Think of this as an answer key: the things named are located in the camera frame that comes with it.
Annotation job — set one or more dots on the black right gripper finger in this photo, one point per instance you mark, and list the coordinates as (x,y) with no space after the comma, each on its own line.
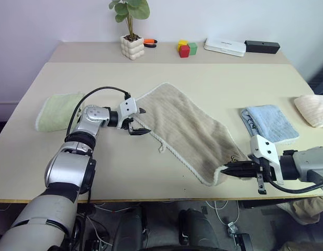
(242,172)
(242,165)

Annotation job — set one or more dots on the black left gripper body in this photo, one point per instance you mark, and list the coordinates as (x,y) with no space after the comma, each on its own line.
(129,123)

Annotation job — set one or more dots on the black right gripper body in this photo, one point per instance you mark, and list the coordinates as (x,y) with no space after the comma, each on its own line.
(263,170)

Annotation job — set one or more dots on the beige towel with white trim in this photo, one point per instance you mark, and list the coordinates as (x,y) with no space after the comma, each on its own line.
(187,123)

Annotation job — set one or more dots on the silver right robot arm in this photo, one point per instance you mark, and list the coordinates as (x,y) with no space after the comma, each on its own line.
(307,162)

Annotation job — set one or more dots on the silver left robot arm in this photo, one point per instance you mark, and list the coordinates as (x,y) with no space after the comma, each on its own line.
(59,167)

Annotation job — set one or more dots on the folded light blue towel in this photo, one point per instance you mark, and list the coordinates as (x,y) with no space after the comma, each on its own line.
(271,123)

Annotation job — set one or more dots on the folded light green towel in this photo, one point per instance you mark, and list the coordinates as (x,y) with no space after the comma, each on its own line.
(59,112)

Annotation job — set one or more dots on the folded cream striped towel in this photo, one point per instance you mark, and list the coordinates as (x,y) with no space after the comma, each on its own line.
(313,109)

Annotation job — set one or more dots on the small metal clamp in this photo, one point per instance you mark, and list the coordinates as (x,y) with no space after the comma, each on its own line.
(232,228)

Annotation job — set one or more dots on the cream bubble plant pot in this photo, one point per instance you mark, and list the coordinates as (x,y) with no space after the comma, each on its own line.
(132,48)

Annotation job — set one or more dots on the small black box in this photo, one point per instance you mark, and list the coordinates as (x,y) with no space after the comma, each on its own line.
(243,241)

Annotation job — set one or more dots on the orange and black pliers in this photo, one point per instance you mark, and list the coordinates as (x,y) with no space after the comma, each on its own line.
(150,41)

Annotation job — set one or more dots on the red cube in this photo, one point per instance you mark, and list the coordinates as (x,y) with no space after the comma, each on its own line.
(184,51)

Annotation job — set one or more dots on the yellow cube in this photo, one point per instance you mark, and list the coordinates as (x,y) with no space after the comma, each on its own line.
(182,43)

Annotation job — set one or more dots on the green cube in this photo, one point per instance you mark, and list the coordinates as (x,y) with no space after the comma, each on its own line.
(193,48)

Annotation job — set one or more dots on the green leafy plant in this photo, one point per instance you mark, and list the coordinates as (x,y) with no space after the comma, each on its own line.
(131,10)

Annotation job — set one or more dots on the white flat box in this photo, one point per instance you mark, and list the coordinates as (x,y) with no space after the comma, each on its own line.
(225,46)

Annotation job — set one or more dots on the black rectangular box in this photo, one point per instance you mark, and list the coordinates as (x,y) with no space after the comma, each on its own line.
(262,47)

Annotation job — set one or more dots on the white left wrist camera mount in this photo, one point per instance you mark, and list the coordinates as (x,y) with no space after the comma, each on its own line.
(127,107)

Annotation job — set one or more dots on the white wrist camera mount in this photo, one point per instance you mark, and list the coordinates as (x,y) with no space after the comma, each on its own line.
(264,147)
(127,107)

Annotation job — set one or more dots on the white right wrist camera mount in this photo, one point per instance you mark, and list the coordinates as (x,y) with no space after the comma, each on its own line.
(264,147)

